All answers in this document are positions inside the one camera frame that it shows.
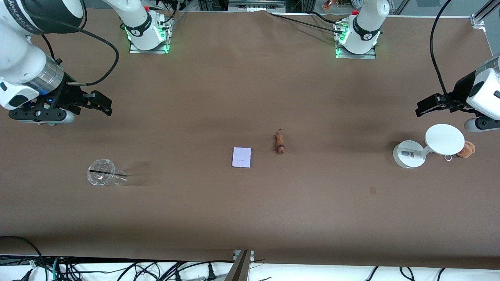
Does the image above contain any small brown lion statue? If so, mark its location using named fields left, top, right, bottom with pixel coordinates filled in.
left=274, top=128, right=286, bottom=155

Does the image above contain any brown plush toy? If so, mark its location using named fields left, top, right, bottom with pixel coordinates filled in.
left=456, top=141, right=476, bottom=158

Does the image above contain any black drinking straw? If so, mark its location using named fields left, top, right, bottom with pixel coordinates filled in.
left=89, top=169, right=128, bottom=177

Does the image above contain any clear plastic cup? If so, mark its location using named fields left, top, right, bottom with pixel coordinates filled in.
left=87, top=158, right=129, bottom=187

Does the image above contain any grey metal box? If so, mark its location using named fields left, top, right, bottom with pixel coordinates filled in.
left=229, top=0, right=286, bottom=10

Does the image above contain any aluminium profile beam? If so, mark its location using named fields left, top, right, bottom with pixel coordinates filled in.
left=224, top=249, right=255, bottom=281

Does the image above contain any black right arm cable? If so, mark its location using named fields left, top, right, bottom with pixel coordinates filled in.
left=20, top=0, right=120, bottom=86

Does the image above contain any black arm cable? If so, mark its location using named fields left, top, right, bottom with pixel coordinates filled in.
left=20, top=0, right=120, bottom=86
left=430, top=0, right=475, bottom=114

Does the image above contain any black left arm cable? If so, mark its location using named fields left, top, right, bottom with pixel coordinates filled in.
left=430, top=0, right=475, bottom=114

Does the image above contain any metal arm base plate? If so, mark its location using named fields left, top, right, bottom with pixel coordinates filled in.
left=335, top=21, right=377, bottom=60
left=129, top=16, right=173, bottom=54

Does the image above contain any aluminium frame rail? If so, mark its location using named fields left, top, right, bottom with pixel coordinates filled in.
left=470, top=0, right=500, bottom=28

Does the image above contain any short black table cable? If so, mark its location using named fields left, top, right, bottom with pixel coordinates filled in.
left=311, top=11, right=342, bottom=24

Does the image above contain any thick black floor cable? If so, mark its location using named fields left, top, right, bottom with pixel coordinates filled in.
left=0, top=235, right=47, bottom=281

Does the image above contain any long black table cable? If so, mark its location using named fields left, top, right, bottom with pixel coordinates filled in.
left=268, top=12, right=345, bottom=33

